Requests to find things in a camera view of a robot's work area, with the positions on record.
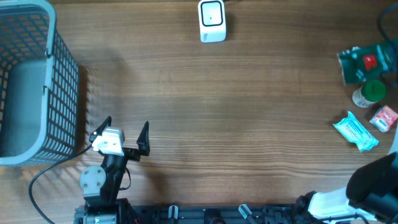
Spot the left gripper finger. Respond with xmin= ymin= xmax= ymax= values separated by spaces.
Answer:
xmin=89 ymin=116 xmax=111 ymax=140
xmin=136 ymin=121 xmax=150 ymax=156

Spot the small red white box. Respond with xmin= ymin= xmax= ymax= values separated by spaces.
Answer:
xmin=369 ymin=105 xmax=397 ymax=133

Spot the green 3M glove package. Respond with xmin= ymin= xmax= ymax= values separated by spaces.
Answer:
xmin=337 ymin=43 xmax=397 ymax=85

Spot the green lid jar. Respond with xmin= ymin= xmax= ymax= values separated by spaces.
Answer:
xmin=352 ymin=80 xmax=387 ymax=108

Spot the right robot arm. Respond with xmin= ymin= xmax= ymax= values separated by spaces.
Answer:
xmin=292 ymin=134 xmax=397 ymax=223

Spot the teal tissue pack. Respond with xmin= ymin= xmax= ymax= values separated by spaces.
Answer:
xmin=333 ymin=111 xmax=379 ymax=152

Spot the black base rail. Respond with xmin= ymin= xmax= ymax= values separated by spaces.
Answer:
xmin=73 ymin=203 xmax=312 ymax=224

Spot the left black cable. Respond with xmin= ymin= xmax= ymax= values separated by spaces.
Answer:
xmin=27 ymin=144 xmax=94 ymax=224

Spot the white barcode scanner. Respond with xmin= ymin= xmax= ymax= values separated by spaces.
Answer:
xmin=198 ymin=0 xmax=226 ymax=43

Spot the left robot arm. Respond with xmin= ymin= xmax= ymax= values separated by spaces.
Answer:
xmin=74 ymin=116 xmax=150 ymax=224

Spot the grey plastic mesh basket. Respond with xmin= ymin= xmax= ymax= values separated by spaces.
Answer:
xmin=1 ymin=1 xmax=80 ymax=166

